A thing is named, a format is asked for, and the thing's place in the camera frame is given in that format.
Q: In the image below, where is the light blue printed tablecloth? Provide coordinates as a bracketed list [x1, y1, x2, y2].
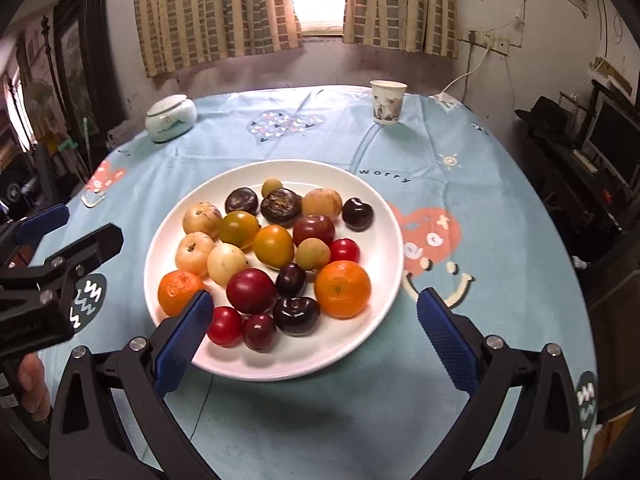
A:
[36, 86, 596, 479]

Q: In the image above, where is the wall power strip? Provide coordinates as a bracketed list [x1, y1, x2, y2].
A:
[462, 29, 511, 56]

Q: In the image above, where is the person's left hand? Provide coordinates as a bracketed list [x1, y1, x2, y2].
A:
[17, 353, 51, 422]

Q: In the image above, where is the white power cable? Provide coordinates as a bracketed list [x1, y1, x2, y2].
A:
[432, 41, 494, 104]

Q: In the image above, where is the computer monitor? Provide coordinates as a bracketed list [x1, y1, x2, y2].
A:
[585, 93, 639, 190]

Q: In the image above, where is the small tan longan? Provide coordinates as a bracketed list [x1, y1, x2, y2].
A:
[262, 178, 283, 198]

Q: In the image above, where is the round tan longan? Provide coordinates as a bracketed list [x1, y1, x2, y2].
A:
[295, 237, 331, 271]

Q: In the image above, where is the pale yellow spotted fruit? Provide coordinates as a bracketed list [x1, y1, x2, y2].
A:
[206, 243, 248, 287]

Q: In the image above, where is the yellow green tomato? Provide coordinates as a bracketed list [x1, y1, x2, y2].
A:
[218, 210, 260, 250]

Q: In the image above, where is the dark red plum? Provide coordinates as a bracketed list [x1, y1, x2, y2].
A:
[292, 214, 335, 246]

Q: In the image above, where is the white oval plate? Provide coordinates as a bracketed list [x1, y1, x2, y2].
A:
[143, 158, 406, 383]

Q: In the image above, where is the standing fan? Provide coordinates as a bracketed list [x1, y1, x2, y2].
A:
[22, 79, 60, 154]

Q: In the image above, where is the striped orange pepino melon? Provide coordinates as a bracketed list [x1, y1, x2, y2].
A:
[302, 188, 343, 220]

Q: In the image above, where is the white paper cup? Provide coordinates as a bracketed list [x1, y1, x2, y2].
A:
[370, 79, 407, 125]

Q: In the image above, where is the orange yellow tomato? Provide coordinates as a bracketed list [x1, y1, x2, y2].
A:
[252, 224, 295, 270]

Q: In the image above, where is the small red cherry tomato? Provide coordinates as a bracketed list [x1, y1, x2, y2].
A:
[330, 238, 361, 263]

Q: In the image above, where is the dark purple plum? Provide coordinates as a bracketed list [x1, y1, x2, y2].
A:
[272, 297, 321, 336]

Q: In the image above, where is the white ceramic lidded jar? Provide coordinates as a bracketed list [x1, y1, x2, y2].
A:
[144, 94, 198, 144]

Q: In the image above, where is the right checkered curtain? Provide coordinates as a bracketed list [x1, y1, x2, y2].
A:
[343, 0, 458, 58]

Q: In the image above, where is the large orange mandarin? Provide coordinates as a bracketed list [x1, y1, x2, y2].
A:
[157, 270, 206, 318]

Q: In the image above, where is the orange mandarin on plate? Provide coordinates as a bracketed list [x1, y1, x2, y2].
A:
[314, 260, 372, 320]

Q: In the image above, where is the checkered curtain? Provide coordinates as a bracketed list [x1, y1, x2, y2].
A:
[134, 0, 303, 78]
[343, 0, 458, 58]

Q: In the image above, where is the tan round pear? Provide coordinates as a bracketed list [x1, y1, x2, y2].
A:
[175, 232, 215, 276]

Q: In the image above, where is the dark cherry plum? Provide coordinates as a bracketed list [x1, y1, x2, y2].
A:
[342, 197, 374, 232]

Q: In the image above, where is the left checkered curtain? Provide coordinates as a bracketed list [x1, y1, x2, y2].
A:
[134, 0, 303, 78]

